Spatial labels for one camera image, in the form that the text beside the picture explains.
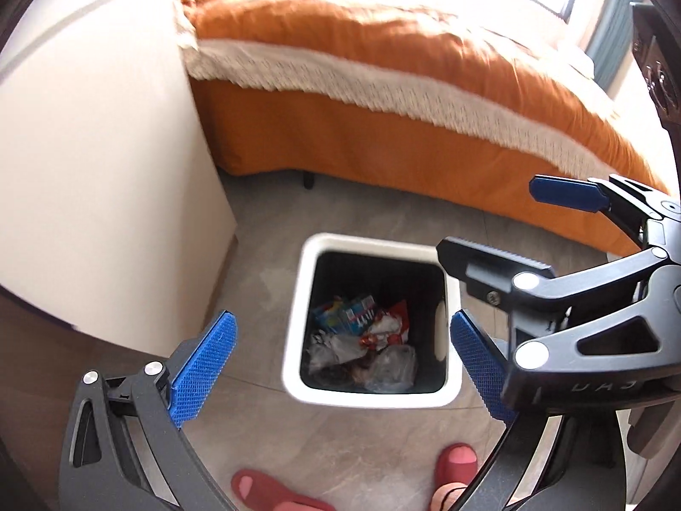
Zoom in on brown food scraps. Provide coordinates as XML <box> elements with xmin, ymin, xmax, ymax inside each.
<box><xmin>340</xmin><ymin>359</ymin><xmax>376</xmax><ymax>384</ymax></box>

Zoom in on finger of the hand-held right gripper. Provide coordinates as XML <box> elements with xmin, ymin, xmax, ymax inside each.
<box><xmin>529</xmin><ymin>173</ymin><xmax>681</xmax><ymax>250</ymax></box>
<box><xmin>436</xmin><ymin>237</ymin><xmax>668</xmax><ymax>411</ymax></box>

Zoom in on white square trash bin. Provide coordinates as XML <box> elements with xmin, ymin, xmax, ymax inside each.
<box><xmin>282</xmin><ymin>233</ymin><xmax>463</xmax><ymax>405</ymax></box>

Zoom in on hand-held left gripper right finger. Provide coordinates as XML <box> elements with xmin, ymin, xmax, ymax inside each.
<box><xmin>449</xmin><ymin>310</ymin><xmax>629</xmax><ymax>511</ymax></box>

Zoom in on bed with orange cover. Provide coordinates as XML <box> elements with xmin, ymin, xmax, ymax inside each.
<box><xmin>170</xmin><ymin>0</ymin><xmax>668</xmax><ymax>192</ymax></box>

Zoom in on dark wooden dresser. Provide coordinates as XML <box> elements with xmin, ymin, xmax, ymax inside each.
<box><xmin>629</xmin><ymin>3</ymin><xmax>681</xmax><ymax>131</ymax></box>

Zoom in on red slipper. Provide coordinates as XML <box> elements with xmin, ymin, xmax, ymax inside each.
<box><xmin>435</xmin><ymin>443</ymin><xmax>480</xmax><ymax>497</ymax></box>
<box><xmin>231</xmin><ymin>469</ymin><xmax>336</xmax><ymax>511</ymax></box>

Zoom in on blue grey curtain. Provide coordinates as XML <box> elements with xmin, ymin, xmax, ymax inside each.
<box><xmin>588</xmin><ymin>0</ymin><xmax>639</xmax><ymax>86</ymax></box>

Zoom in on clear plastic bag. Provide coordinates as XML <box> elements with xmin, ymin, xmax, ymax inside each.
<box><xmin>306</xmin><ymin>330</ymin><xmax>368</xmax><ymax>370</ymax></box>
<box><xmin>367</xmin><ymin>343</ymin><xmax>418</xmax><ymax>392</ymax></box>

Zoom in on white cabinet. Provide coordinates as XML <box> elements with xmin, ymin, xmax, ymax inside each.
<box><xmin>0</xmin><ymin>0</ymin><xmax>238</xmax><ymax>355</ymax></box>

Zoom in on person's right foot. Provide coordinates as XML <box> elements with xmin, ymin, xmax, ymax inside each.
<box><xmin>431</xmin><ymin>482</ymin><xmax>470</xmax><ymax>511</ymax></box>

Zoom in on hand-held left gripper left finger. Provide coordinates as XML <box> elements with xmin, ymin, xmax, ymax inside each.
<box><xmin>58</xmin><ymin>310</ymin><xmax>238</xmax><ymax>511</ymax></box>

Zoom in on blue snack packet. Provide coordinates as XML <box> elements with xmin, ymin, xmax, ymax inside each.
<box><xmin>311</xmin><ymin>294</ymin><xmax>381</xmax><ymax>339</ymax></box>

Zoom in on red white wrapper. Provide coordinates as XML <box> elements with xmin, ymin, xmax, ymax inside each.
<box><xmin>362</xmin><ymin>298</ymin><xmax>410</xmax><ymax>352</ymax></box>

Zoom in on bed with orange skirt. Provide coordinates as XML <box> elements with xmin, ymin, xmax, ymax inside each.
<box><xmin>186</xmin><ymin>77</ymin><xmax>639</xmax><ymax>256</ymax></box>

